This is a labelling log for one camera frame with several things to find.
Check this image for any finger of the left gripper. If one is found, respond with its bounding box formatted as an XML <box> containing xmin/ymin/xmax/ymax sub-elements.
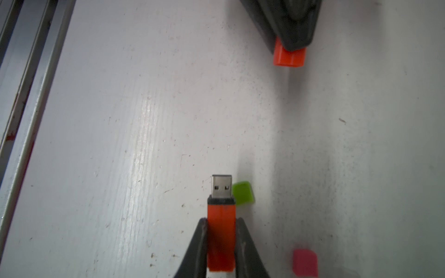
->
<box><xmin>259</xmin><ymin>0</ymin><xmax>322</xmax><ymax>52</ymax></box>
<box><xmin>240</xmin><ymin>0</ymin><xmax>277</xmax><ymax>54</ymax></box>

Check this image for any green usb cap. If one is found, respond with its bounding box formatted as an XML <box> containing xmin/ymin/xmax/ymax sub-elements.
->
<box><xmin>232</xmin><ymin>181</ymin><xmax>255</xmax><ymax>206</ymax></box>

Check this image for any pink usb cap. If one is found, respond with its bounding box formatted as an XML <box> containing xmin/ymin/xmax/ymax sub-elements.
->
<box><xmin>292</xmin><ymin>249</ymin><xmax>319</xmax><ymax>278</ymax></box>

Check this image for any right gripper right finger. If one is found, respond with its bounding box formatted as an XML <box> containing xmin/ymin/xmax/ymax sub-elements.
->
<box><xmin>235</xmin><ymin>218</ymin><xmax>270</xmax><ymax>278</ymax></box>

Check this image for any red usb drive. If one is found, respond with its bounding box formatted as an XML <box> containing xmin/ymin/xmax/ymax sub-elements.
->
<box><xmin>207</xmin><ymin>174</ymin><xmax>236</xmax><ymax>272</ymax></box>

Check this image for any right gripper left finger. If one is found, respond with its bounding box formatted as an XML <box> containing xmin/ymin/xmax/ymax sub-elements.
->
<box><xmin>174</xmin><ymin>218</ymin><xmax>208</xmax><ymax>278</ymax></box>

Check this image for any red usb cap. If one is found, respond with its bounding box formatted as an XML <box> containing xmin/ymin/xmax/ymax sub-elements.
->
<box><xmin>273</xmin><ymin>38</ymin><xmax>307</xmax><ymax>68</ymax></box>

